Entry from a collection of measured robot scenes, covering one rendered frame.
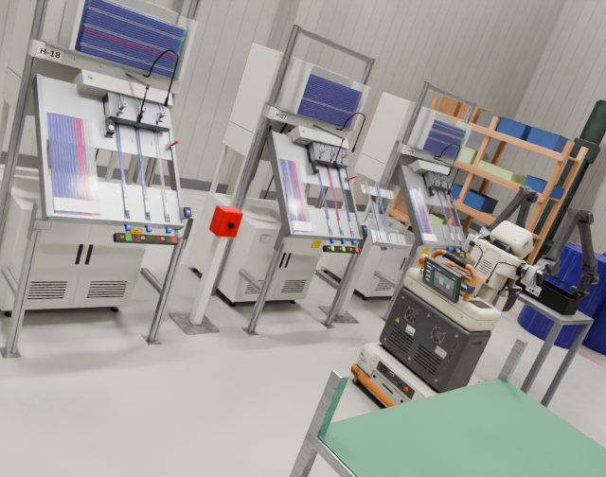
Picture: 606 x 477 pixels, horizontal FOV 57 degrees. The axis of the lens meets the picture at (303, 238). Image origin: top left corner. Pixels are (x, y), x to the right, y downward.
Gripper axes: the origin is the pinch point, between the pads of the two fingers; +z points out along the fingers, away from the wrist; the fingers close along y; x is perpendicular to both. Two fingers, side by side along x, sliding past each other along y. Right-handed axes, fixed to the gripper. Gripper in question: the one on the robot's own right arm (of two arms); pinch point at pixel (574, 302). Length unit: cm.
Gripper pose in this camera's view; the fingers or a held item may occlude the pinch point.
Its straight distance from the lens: 391.5
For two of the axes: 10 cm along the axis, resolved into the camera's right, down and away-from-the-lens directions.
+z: -3.2, 9.1, 2.7
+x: -7.6, -0.8, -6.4
